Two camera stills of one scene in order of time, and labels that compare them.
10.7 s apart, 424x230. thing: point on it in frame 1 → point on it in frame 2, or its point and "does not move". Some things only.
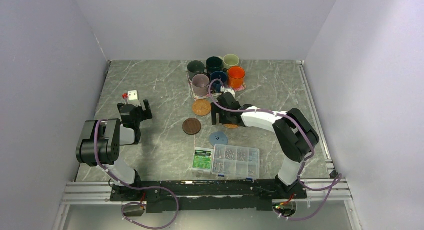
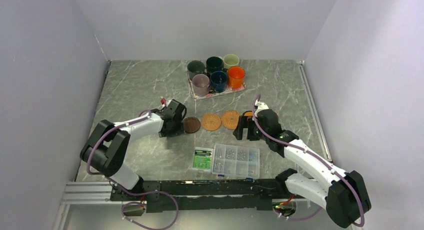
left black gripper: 148,115 → 178,129
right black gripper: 216,109 → 244,123
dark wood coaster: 191,125 does not move
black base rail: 177,195 does not move
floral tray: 242,88 does not move
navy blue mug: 217,84 does not move
